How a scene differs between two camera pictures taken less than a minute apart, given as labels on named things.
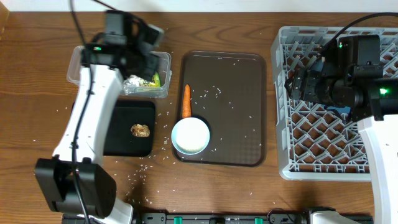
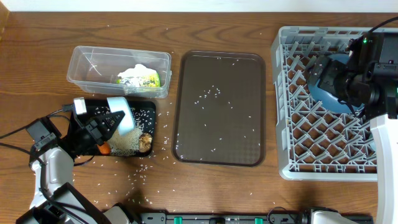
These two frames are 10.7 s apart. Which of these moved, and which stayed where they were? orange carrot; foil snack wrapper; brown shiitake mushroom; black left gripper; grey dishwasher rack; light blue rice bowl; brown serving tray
Moved: brown shiitake mushroom; light blue rice bowl; orange carrot; black left gripper
Stayed: foil snack wrapper; brown serving tray; grey dishwasher rack
